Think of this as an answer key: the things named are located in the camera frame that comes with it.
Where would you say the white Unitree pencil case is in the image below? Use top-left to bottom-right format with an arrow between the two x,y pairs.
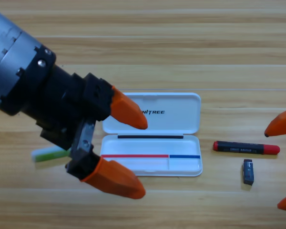
101,92 -> 203,177

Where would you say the green highlighter pen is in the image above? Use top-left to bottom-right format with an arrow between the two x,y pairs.
31,146 -> 72,164

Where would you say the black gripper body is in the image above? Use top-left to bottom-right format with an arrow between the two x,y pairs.
0,44 -> 115,182

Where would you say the small black eraser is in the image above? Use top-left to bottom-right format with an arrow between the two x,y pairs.
243,159 -> 255,186

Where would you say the red and black marker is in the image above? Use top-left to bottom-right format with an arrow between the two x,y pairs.
213,140 -> 281,156

